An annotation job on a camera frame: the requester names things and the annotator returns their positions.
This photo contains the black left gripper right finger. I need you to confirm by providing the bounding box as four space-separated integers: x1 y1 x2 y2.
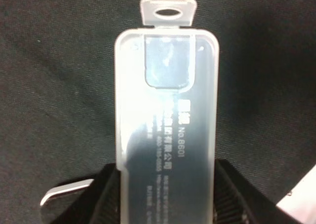
214 159 284 224

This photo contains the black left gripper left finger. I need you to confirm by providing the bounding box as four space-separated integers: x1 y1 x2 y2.
81 163 120 224

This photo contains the translucent plastic case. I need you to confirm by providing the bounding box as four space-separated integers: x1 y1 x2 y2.
115 0 219 224

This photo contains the black cloth table cover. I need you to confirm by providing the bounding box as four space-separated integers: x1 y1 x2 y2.
0 0 316 224

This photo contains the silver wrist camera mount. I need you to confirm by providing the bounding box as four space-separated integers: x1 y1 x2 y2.
40 178 94 216

